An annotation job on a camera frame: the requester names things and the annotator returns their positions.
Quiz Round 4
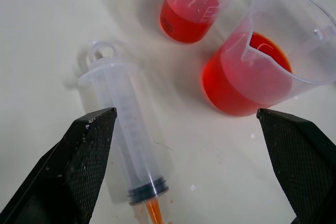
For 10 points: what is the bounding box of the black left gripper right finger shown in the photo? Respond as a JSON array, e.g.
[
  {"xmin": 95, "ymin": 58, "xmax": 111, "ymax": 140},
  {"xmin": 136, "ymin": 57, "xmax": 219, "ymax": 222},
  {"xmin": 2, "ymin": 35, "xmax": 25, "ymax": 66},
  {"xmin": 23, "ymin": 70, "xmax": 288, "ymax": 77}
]
[{"xmin": 256, "ymin": 108, "xmax": 336, "ymax": 224}]

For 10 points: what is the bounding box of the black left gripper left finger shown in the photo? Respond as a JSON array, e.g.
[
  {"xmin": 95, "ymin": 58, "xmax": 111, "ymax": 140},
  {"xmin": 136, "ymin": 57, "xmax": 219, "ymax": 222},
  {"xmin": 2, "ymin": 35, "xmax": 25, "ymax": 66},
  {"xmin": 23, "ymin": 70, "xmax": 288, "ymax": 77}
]
[{"xmin": 0, "ymin": 107, "xmax": 118, "ymax": 224}]

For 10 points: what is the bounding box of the clear plastic syringe orange tip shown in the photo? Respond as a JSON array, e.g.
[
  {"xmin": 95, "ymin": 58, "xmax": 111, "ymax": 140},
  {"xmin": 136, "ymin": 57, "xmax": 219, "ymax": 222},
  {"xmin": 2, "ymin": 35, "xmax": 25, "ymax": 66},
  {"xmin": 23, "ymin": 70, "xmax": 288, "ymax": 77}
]
[{"xmin": 77, "ymin": 40, "xmax": 170, "ymax": 224}]

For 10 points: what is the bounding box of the large beaker with red liquid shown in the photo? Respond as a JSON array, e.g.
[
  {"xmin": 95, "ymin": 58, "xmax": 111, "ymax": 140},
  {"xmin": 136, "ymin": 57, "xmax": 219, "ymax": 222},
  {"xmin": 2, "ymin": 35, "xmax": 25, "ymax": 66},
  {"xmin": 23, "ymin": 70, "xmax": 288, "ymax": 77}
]
[{"xmin": 201, "ymin": 0, "xmax": 336, "ymax": 118}]

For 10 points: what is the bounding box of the small beaker with red liquid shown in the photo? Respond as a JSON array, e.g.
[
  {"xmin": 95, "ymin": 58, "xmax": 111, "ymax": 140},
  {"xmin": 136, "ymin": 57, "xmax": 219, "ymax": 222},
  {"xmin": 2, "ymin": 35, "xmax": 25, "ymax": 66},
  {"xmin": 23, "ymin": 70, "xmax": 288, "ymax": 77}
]
[{"xmin": 160, "ymin": 0, "xmax": 248, "ymax": 44}]

